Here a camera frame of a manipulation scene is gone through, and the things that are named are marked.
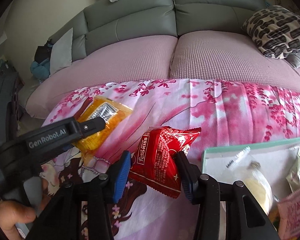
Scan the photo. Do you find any pink cartoon girl blanket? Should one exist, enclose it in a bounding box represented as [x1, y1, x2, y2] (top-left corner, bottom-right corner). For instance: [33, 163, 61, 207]
[22, 78, 300, 240]

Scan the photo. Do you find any grey leather sofa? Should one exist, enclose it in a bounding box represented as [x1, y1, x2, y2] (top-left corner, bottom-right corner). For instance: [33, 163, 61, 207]
[49, 0, 266, 61]

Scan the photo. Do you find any pink knitted sofa cover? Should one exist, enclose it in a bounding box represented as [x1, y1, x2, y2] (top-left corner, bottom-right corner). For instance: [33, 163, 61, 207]
[25, 31, 300, 119]

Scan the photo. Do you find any red kiss snack bag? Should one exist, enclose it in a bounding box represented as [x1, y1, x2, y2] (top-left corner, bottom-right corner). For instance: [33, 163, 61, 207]
[129, 126, 202, 199]

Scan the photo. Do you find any black bag on sofa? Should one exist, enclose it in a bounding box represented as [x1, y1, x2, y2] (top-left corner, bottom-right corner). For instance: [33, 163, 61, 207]
[34, 40, 53, 63]

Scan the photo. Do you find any pink purple snack bag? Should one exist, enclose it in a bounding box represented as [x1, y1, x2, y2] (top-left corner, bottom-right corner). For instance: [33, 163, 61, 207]
[277, 189, 300, 239]

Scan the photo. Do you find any person's left hand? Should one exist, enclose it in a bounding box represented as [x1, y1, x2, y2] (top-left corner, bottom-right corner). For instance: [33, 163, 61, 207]
[0, 200, 37, 239]

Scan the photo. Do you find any light grey cushion left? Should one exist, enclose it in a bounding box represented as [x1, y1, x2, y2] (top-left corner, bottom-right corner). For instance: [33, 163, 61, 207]
[50, 28, 73, 75]

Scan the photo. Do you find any green white cardboard tray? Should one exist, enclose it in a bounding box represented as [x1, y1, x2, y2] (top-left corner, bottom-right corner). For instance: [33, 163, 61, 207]
[202, 138, 300, 214]

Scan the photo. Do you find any orange cake packet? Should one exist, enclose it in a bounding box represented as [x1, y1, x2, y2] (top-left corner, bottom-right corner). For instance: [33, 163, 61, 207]
[74, 96, 133, 165]

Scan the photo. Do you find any teal cloth bundle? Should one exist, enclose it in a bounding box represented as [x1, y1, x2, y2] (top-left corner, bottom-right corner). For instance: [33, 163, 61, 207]
[30, 58, 50, 81]

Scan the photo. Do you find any black white patterned cushion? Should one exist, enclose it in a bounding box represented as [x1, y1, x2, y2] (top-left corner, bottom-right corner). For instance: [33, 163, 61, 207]
[242, 5, 300, 59]

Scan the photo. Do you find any dark cabinet left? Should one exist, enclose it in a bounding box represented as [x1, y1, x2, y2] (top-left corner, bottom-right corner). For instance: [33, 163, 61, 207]
[0, 59, 24, 146]

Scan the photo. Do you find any clear bagged white bun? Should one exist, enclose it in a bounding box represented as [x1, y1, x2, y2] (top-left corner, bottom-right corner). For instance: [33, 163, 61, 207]
[220, 147, 273, 215]

